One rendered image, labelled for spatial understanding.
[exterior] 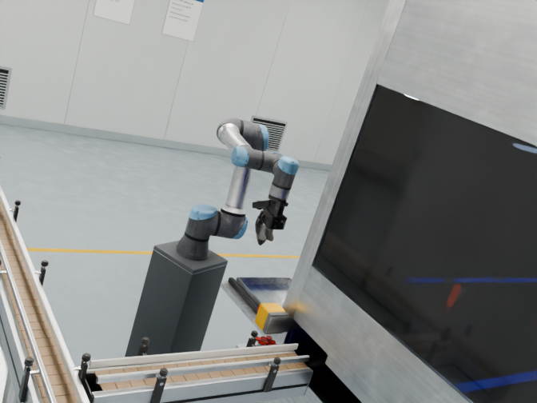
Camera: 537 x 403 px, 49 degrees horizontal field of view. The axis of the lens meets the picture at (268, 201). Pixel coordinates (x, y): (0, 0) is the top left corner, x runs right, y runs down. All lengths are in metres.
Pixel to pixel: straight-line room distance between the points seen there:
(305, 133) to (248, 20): 1.89
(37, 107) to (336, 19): 4.01
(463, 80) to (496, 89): 0.10
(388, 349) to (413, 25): 0.87
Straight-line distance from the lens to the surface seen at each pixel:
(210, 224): 2.62
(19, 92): 6.83
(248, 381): 1.74
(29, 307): 1.83
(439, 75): 1.59
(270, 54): 7.80
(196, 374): 1.69
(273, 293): 2.37
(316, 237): 1.85
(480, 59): 1.52
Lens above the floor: 1.89
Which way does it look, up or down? 17 degrees down
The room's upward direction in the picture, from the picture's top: 18 degrees clockwise
